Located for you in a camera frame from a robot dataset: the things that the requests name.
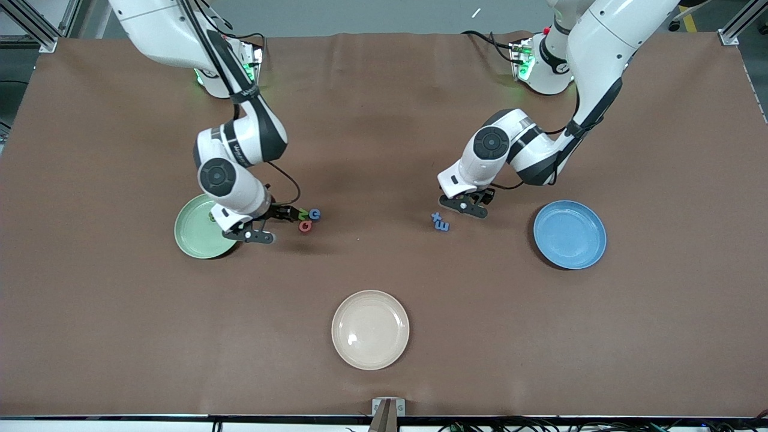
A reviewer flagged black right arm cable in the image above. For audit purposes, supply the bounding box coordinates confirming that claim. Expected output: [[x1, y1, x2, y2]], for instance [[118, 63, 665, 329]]
[[264, 157, 302, 208]]

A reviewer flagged aluminium frame post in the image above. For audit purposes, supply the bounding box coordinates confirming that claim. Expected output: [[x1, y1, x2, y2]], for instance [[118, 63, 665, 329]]
[[0, 0, 82, 53], [718, 0, 768, 46]]

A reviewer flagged black base cable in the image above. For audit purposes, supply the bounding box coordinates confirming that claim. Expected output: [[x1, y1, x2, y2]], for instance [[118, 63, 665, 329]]
[[461, 30, 518, 64], [222, 15, 268, 67]]

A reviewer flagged blue plate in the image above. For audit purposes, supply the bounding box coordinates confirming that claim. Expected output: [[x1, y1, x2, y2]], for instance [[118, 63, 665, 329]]
[[533, 200, 607, 270]]

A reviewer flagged light green plate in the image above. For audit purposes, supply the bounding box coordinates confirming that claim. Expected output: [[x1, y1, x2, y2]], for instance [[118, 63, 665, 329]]
[[174, 193, 241, 260]]

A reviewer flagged beige plate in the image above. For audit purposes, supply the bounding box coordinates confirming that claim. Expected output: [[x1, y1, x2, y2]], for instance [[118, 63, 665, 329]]
[[331, 290, 410, 371]]

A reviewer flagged black left base cable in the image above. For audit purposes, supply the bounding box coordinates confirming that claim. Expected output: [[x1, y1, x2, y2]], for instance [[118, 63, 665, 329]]
[[461, 30, 518, 64]]

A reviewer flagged brown table cover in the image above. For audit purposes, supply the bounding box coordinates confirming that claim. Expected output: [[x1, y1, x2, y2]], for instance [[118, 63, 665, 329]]
[[0, 30, 768, 418]]

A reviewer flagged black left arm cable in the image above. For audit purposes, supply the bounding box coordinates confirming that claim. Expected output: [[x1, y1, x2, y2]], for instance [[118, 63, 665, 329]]
[[489, 84, 583, 191]]

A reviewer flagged black right base cable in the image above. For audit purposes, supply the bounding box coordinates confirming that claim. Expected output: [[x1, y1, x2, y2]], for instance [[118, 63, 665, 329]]
[[222, 15, 268, 67]]

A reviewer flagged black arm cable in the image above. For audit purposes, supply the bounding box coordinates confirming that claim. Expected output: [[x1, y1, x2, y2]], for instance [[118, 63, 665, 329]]
[[489, 84, 583, 191], [264, 157, 302, 208]]

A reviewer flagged metal camera bracket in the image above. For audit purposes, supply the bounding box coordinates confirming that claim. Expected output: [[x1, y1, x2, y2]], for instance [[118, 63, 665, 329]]
[[371, 398, 406, 432]]

